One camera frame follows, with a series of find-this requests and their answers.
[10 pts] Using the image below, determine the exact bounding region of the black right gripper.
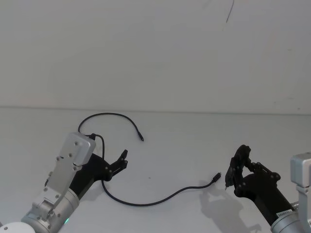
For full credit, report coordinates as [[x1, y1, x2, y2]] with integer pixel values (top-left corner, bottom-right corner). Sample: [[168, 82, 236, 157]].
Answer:
[[225, 144, 294, 226]]

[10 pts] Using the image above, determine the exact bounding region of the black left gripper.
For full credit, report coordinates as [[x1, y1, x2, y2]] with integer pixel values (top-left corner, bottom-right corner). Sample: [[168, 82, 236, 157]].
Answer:
[[69, 149, 129, 199]]

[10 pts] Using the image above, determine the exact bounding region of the white table cloth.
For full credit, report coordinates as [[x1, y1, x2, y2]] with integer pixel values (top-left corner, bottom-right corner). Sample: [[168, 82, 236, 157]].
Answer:
[[0, 106, 311, 233]]

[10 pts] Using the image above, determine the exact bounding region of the thin black cable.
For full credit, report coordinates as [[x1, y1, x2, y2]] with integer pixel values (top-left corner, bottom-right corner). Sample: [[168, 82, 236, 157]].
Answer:
[[78, 112, 222, 207]]

